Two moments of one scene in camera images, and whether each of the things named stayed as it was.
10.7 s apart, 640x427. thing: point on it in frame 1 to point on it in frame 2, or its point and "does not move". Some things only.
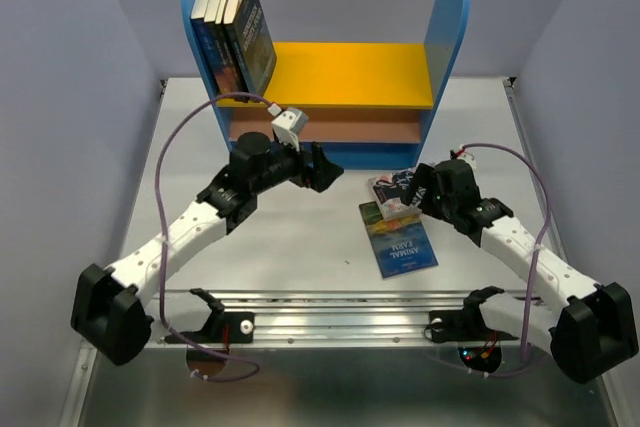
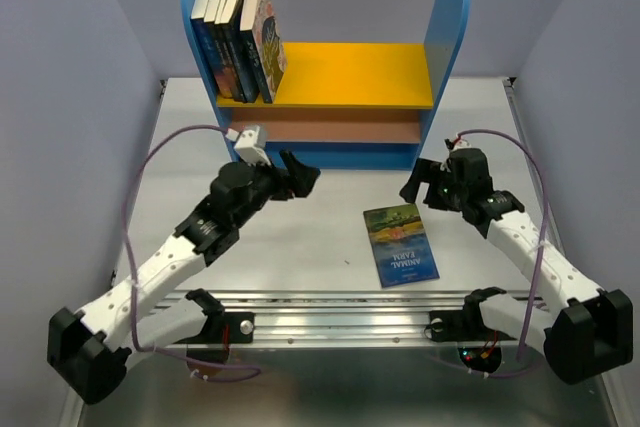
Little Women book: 392,193 to 261,30
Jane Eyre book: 198,19 does not move
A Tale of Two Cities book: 220,54 does not move
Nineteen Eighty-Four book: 249,32 does not move
